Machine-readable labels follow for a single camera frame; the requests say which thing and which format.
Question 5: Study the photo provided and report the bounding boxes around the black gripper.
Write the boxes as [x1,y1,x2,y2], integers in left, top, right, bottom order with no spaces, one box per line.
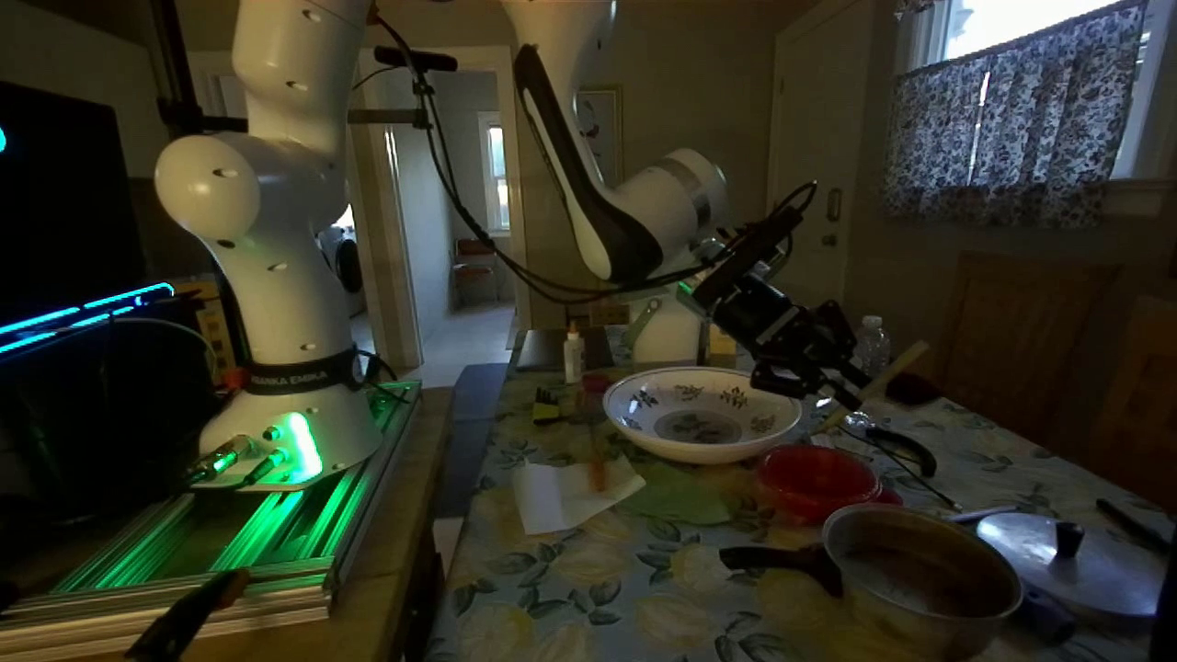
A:
[734,283,878,409]

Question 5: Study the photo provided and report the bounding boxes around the wooden spoon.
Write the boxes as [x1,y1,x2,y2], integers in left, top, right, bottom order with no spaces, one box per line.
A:
[857,337,933,406]

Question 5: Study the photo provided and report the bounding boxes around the white floral bowl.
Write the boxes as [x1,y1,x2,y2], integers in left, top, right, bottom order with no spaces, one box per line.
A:
[601,364,808,471]

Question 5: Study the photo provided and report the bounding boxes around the silver pot lid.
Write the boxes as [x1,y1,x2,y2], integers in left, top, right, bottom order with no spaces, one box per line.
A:
[971,507,1166,621]

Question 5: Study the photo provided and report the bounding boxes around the black pouch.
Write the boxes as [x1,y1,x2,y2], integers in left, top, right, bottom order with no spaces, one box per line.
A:
[882,366,944,412]

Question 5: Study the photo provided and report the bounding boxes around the white container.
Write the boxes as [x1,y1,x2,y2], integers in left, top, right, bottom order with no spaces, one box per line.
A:
[633,298,715,366]

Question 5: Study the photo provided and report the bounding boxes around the small white bottle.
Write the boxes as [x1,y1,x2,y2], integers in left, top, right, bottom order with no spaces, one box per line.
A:
[561,323,590,385]

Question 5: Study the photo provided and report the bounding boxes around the lemon print tablecloth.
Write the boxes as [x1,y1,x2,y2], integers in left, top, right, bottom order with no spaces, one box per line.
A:
[426,360,1177,662]

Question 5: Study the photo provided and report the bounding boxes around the white paper napkin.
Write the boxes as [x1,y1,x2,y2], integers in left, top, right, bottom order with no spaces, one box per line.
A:
[510,452,653,537]

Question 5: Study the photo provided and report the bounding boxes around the floral cafe curtain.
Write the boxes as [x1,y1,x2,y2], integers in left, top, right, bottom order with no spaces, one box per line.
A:
[878,0,1153,231]

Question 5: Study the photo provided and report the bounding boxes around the white framed window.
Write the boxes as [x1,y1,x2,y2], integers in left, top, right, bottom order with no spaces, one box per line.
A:
[913,0,1177,67]

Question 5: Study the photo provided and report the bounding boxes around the black stand pole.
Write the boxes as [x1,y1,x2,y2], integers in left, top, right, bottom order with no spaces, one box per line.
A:
[144,0,253,140]

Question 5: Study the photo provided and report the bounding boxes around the black monitor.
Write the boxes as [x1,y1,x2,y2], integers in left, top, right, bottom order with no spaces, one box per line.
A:
[0,77,179,360]

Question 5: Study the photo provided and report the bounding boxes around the metal pot black handle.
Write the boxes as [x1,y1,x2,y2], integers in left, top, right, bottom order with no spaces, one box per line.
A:
[718,502,1029,662]

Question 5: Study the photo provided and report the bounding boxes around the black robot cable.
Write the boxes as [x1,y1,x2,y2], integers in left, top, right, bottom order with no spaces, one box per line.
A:
[366,12,824,305]

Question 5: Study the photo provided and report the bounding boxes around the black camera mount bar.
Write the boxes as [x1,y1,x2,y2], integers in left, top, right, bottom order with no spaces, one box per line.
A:
[346,43,464,131]

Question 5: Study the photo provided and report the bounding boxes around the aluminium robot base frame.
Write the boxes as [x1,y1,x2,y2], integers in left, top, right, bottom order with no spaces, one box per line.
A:
[0,385,460,662]

